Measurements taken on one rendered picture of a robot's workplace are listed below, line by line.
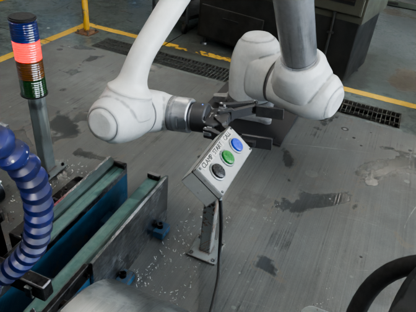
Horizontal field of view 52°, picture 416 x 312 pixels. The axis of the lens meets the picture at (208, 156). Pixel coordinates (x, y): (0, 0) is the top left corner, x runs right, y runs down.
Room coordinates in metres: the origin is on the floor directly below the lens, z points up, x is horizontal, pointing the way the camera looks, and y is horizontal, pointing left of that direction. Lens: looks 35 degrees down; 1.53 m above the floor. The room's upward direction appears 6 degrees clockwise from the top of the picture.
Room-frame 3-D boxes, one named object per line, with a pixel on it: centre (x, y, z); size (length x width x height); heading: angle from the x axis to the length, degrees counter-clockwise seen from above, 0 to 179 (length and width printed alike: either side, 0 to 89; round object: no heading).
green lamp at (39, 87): (0.92, 0.44, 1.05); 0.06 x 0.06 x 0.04
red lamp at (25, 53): (0.92, 0.44, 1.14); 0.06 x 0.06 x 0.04
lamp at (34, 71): (0.92, 0.44, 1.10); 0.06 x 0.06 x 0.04
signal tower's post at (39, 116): (0.92, 0.44, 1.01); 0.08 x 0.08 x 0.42; 70
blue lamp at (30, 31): (0.92, 0.44, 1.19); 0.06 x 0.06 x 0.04
